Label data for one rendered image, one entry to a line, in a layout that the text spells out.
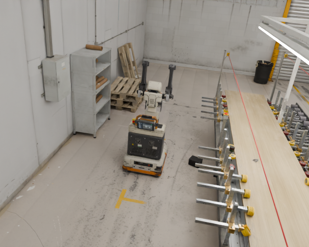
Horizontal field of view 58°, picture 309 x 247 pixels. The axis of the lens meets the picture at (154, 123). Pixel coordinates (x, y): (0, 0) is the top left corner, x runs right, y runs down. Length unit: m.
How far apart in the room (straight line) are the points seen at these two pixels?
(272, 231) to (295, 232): 0.20
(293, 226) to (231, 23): 8.82
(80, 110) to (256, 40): 7.51
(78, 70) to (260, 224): 3.72
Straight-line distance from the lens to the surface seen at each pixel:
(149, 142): 4.26
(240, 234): 3.03
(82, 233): 3.68
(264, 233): 2.73
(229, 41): 10.98
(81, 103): 5.27
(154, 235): 3.65
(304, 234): 2.89
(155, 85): 4.33
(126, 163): 4.45
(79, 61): 5.02
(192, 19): 10.87
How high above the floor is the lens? 2.70
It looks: 26 degrees down
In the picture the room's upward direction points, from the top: 6 degrees clockwise
